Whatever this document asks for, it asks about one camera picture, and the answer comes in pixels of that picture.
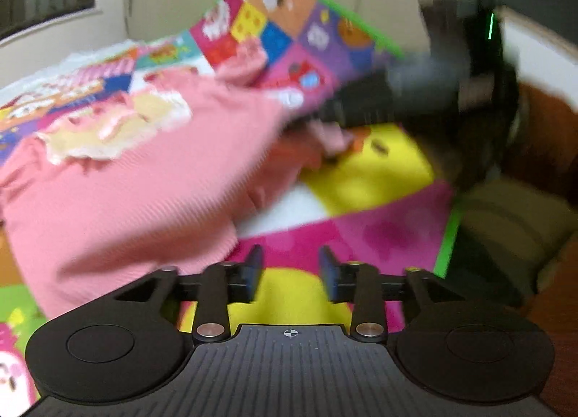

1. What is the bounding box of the pink knit sweater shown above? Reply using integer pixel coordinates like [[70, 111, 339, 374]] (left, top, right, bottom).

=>
[[1, 39, 353, 318]]

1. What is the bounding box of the colourful cartoon play mat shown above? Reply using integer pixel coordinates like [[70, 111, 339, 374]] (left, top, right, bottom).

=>
[[1, 0, 452, 416]]

